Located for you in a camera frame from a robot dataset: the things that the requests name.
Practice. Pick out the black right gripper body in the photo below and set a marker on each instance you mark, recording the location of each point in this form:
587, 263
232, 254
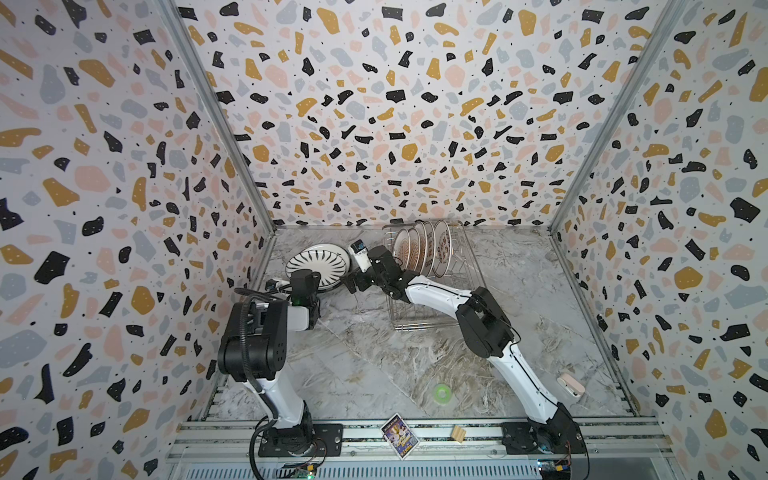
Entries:
365, 276

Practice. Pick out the blue leaf pattern plate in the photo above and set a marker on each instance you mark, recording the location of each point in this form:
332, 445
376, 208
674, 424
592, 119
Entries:
331, 261

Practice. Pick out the orange sunburst plate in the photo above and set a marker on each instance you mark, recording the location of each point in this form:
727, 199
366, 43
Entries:
428, 246
417, 238
401, 247

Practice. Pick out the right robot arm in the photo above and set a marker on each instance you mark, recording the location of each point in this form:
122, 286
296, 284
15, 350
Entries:
486, 331

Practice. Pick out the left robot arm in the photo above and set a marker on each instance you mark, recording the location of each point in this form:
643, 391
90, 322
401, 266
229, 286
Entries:
253, 351

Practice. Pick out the orange sunburst plate front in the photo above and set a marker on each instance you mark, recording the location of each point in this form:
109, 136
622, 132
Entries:
401, 247

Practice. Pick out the colourful playing card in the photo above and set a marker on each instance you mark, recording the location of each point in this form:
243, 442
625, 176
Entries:
399, 436

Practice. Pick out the small wooden block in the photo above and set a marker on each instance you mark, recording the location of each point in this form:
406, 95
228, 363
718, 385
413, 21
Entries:
458, 434

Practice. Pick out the pink eraser block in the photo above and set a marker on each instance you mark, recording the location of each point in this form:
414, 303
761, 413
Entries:
571, 385

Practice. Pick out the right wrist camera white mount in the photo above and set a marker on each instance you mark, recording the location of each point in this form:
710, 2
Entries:
359, 253

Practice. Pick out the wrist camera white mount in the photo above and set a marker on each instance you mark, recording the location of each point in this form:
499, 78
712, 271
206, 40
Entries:
277, 285
359, 253

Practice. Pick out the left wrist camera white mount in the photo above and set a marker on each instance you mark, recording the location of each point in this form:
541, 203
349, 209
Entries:
277, 285

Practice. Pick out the steel wire dish rack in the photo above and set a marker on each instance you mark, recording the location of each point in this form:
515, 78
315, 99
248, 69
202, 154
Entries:
431, 302

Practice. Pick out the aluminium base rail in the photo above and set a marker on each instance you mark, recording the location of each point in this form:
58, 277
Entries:
617, 448

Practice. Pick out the aluminium corner post left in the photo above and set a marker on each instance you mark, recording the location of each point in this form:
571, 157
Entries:
168, 11

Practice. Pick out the aluminium corner post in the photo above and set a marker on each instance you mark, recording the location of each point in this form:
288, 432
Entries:
669, 16
168, 11

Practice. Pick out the aluminium corner post right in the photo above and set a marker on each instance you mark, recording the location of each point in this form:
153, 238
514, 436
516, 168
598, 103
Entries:
669, 16

